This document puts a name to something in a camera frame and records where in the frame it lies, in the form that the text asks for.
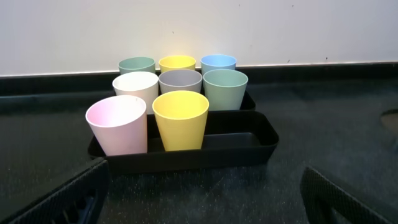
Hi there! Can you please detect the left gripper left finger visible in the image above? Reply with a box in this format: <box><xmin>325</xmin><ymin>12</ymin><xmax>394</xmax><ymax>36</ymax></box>
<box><xmin>0</xmin><ymin>157</ymin><xmax>110</xmax><ymax>224</ymax></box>

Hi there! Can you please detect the white cup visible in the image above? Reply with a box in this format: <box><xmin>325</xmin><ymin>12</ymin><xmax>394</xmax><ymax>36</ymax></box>
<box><xmin>112</xmin><ymin>71</ymin><xmax>160</xmax><ymax>115</ymax></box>

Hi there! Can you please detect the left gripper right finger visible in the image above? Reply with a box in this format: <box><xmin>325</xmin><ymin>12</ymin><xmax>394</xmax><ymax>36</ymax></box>
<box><xmin>299</xmin><ymin>166</ymin><xmax>398</xmax><ymax>224</ymax></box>

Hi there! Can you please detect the green cup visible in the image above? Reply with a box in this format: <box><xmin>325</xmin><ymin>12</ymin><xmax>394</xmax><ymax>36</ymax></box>
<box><xmin>118</xmin><ymin>56</ymin><xmax>156</xmax><ymax>75</ymax></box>
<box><xmin>202</xmin><ymin>68</ymin><xmax>249</xmax><ymax>111</ymax></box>

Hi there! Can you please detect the pink cup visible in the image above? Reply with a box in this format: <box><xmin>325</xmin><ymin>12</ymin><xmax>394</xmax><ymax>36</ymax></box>
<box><xmin>85</xmin><ymin>95</ymin><xmax>149</xmax><ymax>157</ymax></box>

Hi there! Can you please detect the grey cup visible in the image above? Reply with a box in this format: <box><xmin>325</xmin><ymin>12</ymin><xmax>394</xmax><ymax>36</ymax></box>
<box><xmin>158</xmin><ymin>68</ymin><xmax>203</xmax><ymax>95</ymax></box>

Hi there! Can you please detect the yellow cup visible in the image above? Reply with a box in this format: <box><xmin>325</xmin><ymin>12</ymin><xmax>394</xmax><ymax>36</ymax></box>
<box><xmin>152</xmin><ymin>90</ymin><xmax>210</xmax><ymax>152</ymax></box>
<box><xmin>158</xmin><ymin>55</ymin><xmax>197</xmax><ymax>74</ymax></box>

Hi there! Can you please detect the blue cup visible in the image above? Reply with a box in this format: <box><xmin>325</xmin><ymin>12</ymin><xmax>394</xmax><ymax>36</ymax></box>
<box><xmin>200</xmin><ymin>54</ymin><xmax>238</xmax><ymax>76</ymax></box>

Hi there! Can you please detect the black tray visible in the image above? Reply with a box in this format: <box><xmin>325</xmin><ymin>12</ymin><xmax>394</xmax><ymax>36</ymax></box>
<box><xmin>87</xmin><ymin>110</ymin><xmax>280</xmax><ymax>174</ymax></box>

